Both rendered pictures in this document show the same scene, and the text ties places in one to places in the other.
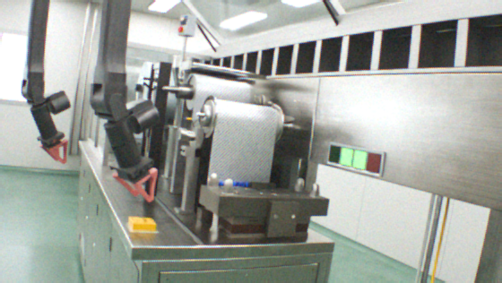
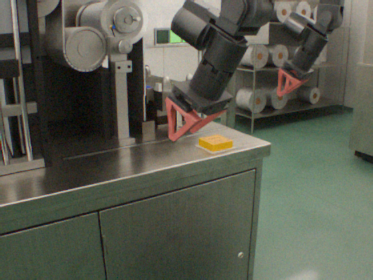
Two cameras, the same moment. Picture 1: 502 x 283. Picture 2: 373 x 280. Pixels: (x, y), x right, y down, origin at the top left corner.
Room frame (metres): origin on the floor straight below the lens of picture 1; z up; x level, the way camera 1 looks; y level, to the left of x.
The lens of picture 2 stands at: (1.29, 1.28, 1.24)
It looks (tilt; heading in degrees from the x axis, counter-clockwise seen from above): 18 degrees down; 265
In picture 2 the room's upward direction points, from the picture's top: straight up
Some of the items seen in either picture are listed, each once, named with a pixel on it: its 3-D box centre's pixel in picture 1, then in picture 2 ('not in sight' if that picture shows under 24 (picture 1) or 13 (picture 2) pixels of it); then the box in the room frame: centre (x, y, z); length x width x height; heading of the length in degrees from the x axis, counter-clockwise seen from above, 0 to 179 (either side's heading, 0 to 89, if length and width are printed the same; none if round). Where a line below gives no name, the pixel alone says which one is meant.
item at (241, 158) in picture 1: (242, 160); (128, 62); (1.40, 0.04, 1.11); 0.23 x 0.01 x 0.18; 118
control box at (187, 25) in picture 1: (186, 25); not in sight; (1.89, 0.40, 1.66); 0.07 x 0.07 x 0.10; 46
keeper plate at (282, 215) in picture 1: (282, 218); not in sight; (1.24, -0.11, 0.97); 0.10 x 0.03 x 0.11; 118
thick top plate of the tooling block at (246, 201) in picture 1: (265, 201); (155, 90); (1.31, -0.06, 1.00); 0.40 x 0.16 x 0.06; 118
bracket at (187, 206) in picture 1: (188, 170); (120, 90); (1.41, 0.22, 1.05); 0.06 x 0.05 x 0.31; 118
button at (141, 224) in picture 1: (142, 224); (215, 143); (1.14, 0.30, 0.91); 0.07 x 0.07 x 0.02; 28
